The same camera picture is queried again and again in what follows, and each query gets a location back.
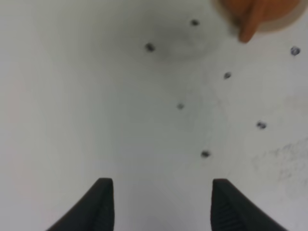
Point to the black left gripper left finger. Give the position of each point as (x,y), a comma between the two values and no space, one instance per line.
(95,211)

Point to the brown clay teapot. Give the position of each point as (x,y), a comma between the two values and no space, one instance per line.
(252,13)

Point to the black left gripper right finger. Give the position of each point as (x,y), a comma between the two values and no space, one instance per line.
(233,211)

